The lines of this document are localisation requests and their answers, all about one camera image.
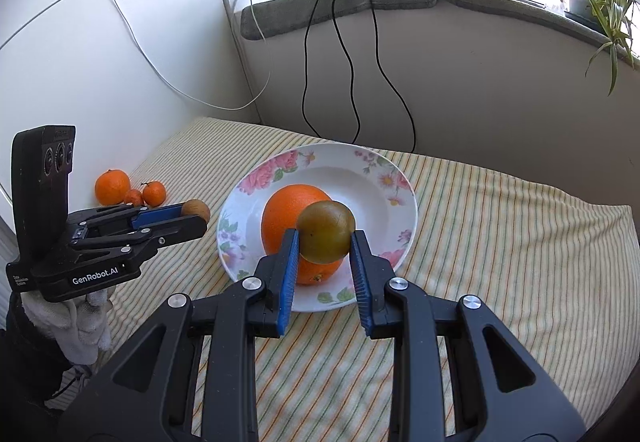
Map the large mandarin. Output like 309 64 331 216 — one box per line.
95 170 132 205

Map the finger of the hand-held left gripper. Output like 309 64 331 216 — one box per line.
80 203 187 231
70 214 208 255

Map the grey windowsill mat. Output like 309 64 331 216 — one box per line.
240 0 640 62

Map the striped bed sheet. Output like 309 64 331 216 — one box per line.
95 117 636 442

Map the person's left forearm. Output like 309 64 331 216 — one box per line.
0 294 93 418

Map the small brown kiwi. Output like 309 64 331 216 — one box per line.
181 200 211 223

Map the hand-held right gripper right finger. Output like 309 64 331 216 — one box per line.
349 229 588 442

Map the large orange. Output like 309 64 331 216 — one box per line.
261 184 346 286

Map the white cable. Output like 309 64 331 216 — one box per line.
97 0 273 111

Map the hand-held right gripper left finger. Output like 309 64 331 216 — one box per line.
57 228 301 442

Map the medium mandarin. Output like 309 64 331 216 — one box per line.
142 181 167 207

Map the floral white plate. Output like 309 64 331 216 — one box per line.
216 143 420 313

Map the green-brown round fruit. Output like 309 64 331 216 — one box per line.
297 201 357 264

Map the person's left hand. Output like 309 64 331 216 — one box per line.
22 289 113 365

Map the black cable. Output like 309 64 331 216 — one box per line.
301 0 326 139
332 0 362 143
367 0 416 153

